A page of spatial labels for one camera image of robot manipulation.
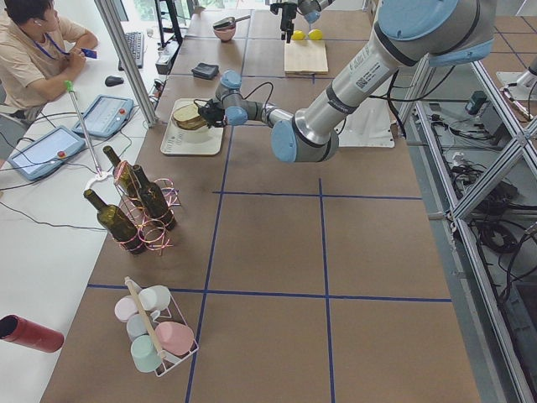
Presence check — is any yellow lemon half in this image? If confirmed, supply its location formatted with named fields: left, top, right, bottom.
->
left=308, top=29, right=324, bottom=41
left=291, top=30, right=307, bottom=41

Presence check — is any mint green cup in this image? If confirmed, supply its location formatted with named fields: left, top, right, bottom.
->
left=130, top=334, right=162, bottom=373

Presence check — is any teach pendant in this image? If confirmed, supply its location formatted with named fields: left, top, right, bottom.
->
left=8, top=126, right=85, bottom=181
left=82, top=95, right=134, bottom=139

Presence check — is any red bottle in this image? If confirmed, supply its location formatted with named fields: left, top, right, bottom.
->
left=1, top=315, right=65, bottom=353

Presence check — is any yellow lemon half right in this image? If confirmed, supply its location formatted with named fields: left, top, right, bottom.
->
left=308, top=29, right=324, bottom=41

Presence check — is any pink bowl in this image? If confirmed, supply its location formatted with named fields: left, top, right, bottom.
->
left=213, top=24, right=236, bottom=42

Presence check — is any dark wine bottle right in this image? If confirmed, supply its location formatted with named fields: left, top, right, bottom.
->
left=132, top=165, right=176, bottom=230

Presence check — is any metal rod green tip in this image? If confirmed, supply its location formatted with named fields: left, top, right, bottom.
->
left=64, top=80, right=106, bottom=180

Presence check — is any light pink cup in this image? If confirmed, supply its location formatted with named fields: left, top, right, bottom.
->
left=114, top=296, right=138, bottom=323

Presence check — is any grey folded cloth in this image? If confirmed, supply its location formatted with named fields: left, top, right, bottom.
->
left=191, top=62, right=219, bottom=80

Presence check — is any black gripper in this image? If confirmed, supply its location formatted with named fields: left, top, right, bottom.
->
left=269, top=2, right=298, bottom=44
left=198, top=100, right=227, bottom=128

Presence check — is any black keyboard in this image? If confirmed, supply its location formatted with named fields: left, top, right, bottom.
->
left=124, top=31, right=144, bottom=69

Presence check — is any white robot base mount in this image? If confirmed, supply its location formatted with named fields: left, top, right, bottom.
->
left=336, top=98, right=394, bottom=149

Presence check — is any yellow lemon half left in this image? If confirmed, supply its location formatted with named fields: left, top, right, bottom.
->
left=291, top=30, right=307, bottom=41

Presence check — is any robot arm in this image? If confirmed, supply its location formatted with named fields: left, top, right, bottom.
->
left=198, top=1, right=497, bottom=163
left=266, top=0, right=333, bottom=44

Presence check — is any cream bear tray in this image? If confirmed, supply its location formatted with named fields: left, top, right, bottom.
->
left=160, top=98, right=224, bottom=156

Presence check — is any copper wire bottle rack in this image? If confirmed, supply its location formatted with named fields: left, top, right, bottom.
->
left=113, top=160, right=180, bottom=254

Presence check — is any teach pendant near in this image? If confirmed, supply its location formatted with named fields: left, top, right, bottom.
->
left=8, top=126, right=85, bottom=181

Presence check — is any seated person beige shirt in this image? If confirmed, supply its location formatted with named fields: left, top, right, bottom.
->
left=1, top=0, right=98, bottom=125

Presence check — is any dark wine bottle left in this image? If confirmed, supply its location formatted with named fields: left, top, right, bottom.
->
left=83, top=189, right=146, bottom=254

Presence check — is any white wire cup rack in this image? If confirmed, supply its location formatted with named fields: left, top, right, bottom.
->
left=115, top=277, right=199, bottom=377

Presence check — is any white cup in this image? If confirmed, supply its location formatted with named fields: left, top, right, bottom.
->
left=138, top=285, right=171, bottom=311

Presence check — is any aluminium frame post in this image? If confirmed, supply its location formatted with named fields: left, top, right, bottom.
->
left=94, top=0, right=158, bottom=128

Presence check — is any bread slice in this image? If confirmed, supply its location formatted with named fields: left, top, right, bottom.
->
left=172, top=103, right=205, bottom=121
left=175, top=118, right=207, bottom=131

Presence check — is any dark wine bottle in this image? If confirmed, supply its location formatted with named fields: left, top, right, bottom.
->
left=132, top=165, right=176, bottom=230
left=102, top=145, right=143, bottom=209
left=83, top=189, right=146, bottom=254

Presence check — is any grey cup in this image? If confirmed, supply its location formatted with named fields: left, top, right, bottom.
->
left=126, top=313, right=148, bottom=342

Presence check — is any black computer mouse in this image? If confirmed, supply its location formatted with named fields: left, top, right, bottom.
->
left=104, top=76, right=124, bottom=87

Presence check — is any wooden cutting board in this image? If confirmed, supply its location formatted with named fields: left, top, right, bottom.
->
left=284, top=40, right=329, bottom=75

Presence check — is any teach pendant far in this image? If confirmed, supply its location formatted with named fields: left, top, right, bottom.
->
left=82, top=95, right=134, bottom=139

